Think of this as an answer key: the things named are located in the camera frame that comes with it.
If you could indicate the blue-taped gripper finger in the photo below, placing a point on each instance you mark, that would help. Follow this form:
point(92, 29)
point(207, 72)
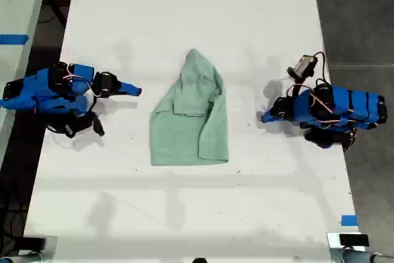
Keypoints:
point(272, 118)
point(127, 92)
point(127, 86)
point(269, 113)

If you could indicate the pale green T-shirt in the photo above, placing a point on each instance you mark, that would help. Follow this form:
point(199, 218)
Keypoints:
point(184, 127)

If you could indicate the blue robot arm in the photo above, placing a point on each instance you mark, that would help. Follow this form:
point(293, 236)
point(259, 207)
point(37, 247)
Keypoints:
point(46, 90)
point(338, 106)

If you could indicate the long blue tape strip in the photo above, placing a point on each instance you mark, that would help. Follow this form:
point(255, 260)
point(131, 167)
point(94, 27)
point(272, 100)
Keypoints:
point(13, 39)

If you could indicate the short blue tape piece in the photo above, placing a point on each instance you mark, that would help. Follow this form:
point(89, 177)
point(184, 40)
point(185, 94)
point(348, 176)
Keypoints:
point(349, 220)

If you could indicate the white flat plate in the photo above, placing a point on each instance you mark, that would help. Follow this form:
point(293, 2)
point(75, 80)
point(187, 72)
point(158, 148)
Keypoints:
point(333, 241)

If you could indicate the small black box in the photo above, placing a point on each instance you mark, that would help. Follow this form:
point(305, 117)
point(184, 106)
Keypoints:
point(354, 240)
point(34, 243)

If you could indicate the grey gripper camera box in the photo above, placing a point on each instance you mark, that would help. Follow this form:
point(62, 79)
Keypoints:
point(303, 66)

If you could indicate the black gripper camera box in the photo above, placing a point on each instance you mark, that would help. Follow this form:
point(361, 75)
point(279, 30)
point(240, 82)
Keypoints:
point(81, 127)

